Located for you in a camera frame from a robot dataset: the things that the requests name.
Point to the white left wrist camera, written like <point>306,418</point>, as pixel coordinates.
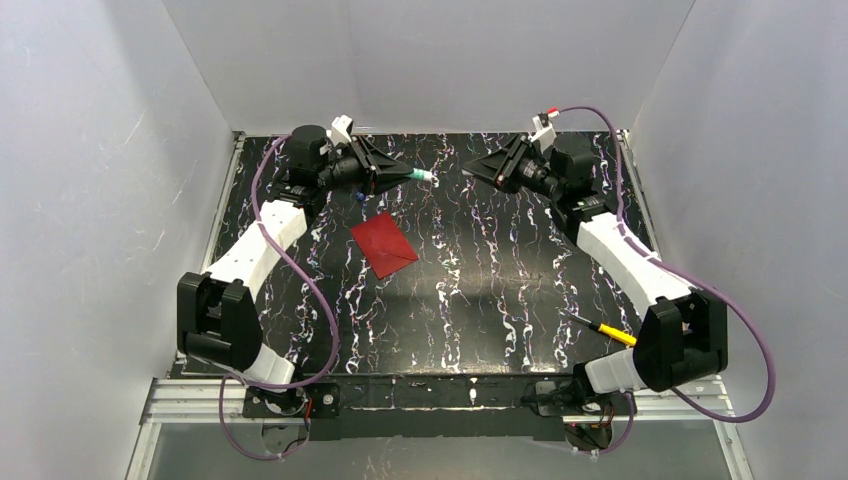
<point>340,131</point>

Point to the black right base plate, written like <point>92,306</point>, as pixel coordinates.
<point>562,396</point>

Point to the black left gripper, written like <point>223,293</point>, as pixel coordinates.
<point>365,168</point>

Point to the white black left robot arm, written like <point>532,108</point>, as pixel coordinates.
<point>217,319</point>

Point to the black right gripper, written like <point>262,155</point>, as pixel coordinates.
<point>516,168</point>

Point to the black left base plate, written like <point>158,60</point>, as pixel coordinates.
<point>316,401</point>

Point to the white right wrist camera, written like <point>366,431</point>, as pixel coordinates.
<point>544,133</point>

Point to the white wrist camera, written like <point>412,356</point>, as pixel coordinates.
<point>340,131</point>
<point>544,133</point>

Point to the aluminium front rail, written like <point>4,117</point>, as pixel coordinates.
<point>197,400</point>

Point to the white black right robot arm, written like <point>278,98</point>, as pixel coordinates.
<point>683,335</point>

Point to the green white glue stick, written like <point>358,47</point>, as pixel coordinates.
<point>423,175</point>

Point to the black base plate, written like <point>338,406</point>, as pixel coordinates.
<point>316,401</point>
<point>562,396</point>

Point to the red paper envelope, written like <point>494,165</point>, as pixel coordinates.
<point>384,245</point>

